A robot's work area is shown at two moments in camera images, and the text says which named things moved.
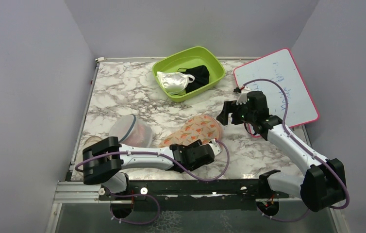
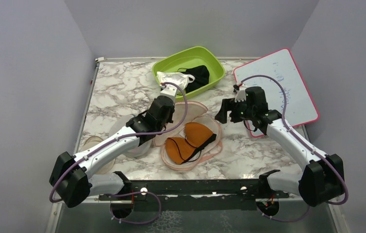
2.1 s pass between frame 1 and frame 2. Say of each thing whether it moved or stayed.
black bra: stayed
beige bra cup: stayed
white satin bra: stayed
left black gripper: moved
